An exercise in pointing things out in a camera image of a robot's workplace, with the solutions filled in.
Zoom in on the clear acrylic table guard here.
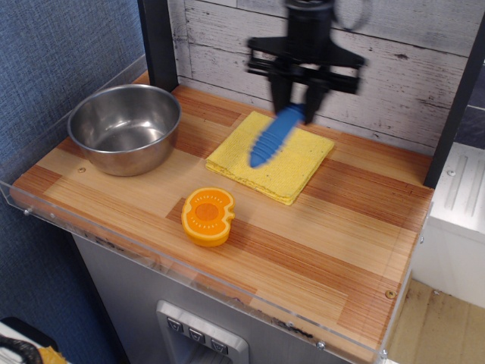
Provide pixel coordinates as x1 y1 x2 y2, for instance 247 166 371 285
0 52 435 364

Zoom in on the white ribbed appliance top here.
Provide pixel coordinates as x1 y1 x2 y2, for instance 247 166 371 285
430 143 484 243

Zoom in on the yellow cloth object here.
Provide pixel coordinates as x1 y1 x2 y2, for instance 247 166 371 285
38 347 68 364

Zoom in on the orange toy fruit half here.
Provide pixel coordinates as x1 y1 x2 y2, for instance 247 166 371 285
181 187 235 247

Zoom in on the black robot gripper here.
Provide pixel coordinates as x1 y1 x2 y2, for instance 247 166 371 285
247 1 365 124

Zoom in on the yellow folded napkin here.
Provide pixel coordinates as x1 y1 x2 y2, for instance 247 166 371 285
206 111 334 206

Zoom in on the black vertical post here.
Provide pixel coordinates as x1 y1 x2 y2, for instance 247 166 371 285
424 16 484 189
137 0 179 92

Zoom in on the grey dispenser button panel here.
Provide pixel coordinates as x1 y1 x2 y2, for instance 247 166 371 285
156 300 250 363

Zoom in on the black braided cable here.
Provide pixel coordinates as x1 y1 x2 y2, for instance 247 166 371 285
0 335 43 364

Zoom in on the blue handled metal fork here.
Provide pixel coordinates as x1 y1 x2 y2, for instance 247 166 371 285
249 103 305 168

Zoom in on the black right vertical post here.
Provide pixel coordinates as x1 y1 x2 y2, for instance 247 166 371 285
424 16 484 189

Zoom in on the stainless steel bowl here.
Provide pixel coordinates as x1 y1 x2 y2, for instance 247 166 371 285
67 84 182 177

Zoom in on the black left vertical post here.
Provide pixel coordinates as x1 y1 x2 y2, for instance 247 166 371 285
137 0 179 92

